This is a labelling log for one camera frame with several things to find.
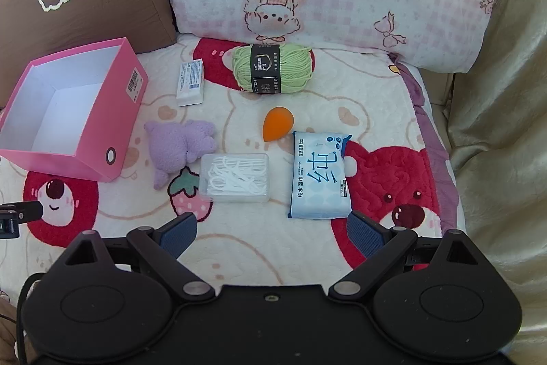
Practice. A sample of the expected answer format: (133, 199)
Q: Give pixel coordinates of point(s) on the small white blue packet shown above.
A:
(190, 85)

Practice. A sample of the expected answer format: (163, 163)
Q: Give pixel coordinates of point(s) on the green yarn ball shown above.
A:
(290, 65)

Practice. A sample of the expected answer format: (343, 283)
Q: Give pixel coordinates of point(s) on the pink cardboard box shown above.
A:
(111, 108)

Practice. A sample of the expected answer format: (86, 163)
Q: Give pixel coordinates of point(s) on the clear floss pick box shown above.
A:
(235, 179)

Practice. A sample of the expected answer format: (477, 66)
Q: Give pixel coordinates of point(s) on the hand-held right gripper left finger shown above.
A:
(181, 232)

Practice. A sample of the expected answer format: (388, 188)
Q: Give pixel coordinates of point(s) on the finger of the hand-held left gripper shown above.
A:
(32, 211)

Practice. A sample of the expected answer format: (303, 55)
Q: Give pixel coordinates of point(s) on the purple plush toy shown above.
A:
(175, 142)

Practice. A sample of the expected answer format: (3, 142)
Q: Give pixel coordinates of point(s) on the blue wet wipes pack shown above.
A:
(318, 181)

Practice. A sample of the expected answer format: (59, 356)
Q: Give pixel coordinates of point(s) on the bear printed blanket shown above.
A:
(256, 236)

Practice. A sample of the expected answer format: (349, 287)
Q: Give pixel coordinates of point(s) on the beige satin cloth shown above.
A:
(504, 134)

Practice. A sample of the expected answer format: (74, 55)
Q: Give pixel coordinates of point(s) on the orange makeup sponge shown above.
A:
(277, 125)

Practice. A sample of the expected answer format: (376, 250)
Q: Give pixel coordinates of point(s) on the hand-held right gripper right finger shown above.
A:
(363, 234)

